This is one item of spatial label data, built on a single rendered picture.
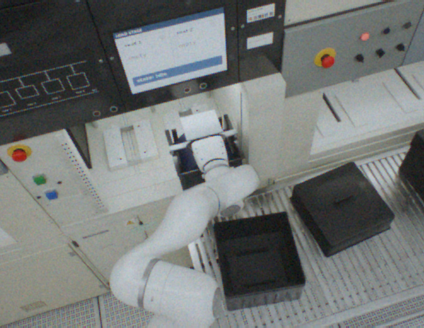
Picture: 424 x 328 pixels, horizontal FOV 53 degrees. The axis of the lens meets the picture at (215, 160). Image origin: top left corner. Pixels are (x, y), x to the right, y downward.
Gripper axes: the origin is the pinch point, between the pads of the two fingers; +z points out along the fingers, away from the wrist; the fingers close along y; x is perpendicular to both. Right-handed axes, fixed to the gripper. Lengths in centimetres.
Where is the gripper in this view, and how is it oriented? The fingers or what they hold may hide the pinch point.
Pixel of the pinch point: (202, 129)
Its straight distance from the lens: 139.1
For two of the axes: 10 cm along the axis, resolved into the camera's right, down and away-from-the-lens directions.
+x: -0.6, -5.7, -8.2
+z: -2.8, -7.8, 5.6
